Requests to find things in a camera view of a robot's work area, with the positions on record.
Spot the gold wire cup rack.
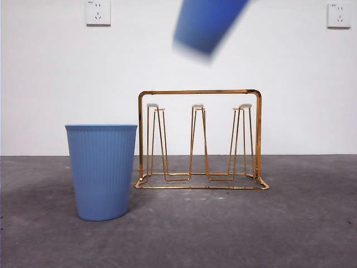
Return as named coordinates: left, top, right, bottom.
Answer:
left=134, top=89, right=271, bottom=191

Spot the blue ribbed plastic cup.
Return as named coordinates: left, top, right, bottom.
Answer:
left=65, top=124, right=138, bottom=222
left=172, top=0, right=252, bottom=66

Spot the white wall socket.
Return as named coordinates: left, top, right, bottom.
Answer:
left=327, top=2, right=351, bottom=30
left=85, top=0, right=112, bottom=27

